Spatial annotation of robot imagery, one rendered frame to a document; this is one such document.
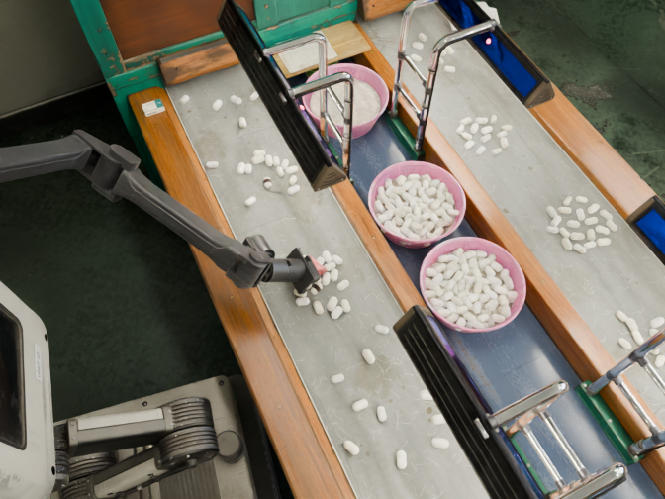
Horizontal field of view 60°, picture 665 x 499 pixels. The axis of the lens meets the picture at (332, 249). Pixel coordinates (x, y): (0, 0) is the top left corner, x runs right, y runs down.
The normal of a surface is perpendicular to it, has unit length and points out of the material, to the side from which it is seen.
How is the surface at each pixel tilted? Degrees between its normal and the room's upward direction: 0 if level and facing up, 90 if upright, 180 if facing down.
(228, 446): 2
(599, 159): 0
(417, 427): 0
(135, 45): 90
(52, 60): 90
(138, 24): 90
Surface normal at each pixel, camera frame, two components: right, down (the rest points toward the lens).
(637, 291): 0.00, -0.50
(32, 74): 0.45, 0.77
